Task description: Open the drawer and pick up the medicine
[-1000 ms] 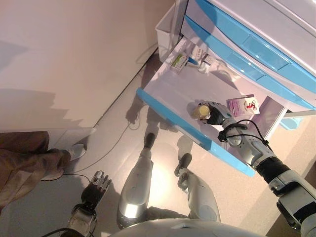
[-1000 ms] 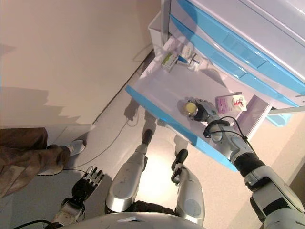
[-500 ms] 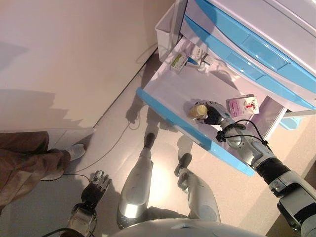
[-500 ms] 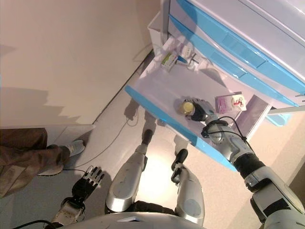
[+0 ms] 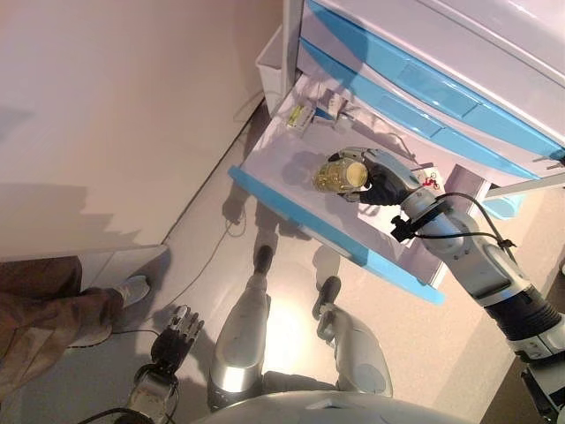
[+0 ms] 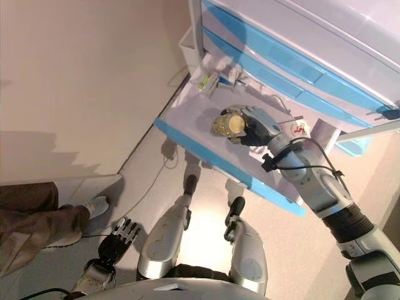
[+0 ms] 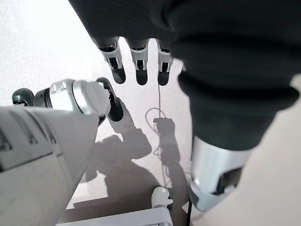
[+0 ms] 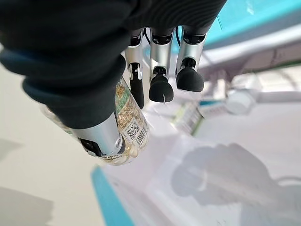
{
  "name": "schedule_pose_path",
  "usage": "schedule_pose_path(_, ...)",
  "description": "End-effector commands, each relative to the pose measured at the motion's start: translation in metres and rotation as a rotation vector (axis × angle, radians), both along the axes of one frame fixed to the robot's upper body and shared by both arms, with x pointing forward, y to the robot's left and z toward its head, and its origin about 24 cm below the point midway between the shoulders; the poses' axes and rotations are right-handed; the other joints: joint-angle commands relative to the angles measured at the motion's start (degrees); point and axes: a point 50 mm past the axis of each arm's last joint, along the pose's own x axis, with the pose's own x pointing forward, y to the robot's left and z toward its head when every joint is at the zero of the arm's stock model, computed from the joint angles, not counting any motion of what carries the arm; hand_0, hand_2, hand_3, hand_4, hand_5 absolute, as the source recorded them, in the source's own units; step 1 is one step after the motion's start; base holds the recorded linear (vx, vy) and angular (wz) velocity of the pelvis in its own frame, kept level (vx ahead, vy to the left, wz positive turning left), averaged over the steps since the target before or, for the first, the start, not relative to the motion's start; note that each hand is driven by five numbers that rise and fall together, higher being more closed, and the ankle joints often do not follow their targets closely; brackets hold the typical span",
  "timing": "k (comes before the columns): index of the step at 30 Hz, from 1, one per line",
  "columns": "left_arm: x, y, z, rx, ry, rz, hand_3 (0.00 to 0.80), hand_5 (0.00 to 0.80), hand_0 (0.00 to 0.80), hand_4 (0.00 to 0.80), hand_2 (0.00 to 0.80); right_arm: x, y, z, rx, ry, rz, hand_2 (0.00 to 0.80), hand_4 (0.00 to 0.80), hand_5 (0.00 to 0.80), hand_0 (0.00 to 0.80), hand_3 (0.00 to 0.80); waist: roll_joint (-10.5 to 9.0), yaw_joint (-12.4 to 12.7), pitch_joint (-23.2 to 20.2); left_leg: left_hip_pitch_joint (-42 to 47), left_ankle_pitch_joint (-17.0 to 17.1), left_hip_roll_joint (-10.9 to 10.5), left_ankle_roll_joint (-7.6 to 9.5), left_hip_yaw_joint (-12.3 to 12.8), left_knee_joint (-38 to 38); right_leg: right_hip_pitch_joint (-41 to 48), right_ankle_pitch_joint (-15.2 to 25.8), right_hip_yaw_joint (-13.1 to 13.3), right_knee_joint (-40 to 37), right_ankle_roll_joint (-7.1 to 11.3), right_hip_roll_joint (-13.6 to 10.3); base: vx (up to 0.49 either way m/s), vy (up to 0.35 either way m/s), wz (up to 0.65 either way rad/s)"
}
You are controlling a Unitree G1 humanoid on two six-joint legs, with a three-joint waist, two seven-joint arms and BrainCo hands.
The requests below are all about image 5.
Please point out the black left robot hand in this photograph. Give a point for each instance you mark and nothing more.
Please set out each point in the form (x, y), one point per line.
(170, 344)

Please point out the grey robot torso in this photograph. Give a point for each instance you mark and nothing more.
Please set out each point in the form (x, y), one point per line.
(326, 411)

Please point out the silver right robot leg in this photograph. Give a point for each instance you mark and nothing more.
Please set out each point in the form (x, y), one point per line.
(357, 349)

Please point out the green white medicine box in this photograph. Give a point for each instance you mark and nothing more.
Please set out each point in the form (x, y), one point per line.
(300, 118)

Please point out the blue white cart drawer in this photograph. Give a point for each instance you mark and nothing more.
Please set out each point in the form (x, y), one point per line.
(419, 73)
(397, 103)
(282, 154)

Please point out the blue-lid waste bin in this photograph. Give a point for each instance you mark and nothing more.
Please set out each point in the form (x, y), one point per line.
(503, 207)

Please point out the silver left robot leg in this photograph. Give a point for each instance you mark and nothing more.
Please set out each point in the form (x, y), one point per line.
(240, 340)

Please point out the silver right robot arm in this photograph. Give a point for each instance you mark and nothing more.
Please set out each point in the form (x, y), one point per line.
(485, 265)

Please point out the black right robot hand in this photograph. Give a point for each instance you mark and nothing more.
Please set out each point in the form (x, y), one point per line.
(388, 181)

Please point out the purple white medicine box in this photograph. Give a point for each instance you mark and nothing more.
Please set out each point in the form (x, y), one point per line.
(430, 179)

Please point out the brown person trousers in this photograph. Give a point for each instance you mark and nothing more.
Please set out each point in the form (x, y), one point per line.
(44, 300)

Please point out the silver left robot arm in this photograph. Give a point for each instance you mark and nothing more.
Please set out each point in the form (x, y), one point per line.
(150, 393)

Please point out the white translucent side bin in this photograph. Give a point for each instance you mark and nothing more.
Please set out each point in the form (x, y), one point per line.
(269, 70)

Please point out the clear yellow capsule bottle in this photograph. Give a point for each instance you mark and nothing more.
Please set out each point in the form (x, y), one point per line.
(340, 176)

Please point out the black cart keys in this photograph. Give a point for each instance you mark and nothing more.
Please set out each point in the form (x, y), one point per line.
(556, 159)

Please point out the white blue medicine box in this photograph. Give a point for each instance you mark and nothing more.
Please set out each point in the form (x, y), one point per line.
(331, 106)

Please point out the white person shoe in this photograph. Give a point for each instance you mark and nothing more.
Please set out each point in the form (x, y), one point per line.
(132, 291)
(90, 338)

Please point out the silver robot leg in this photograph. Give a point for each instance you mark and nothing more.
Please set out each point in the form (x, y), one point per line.
(240, 340)
(357, 349)

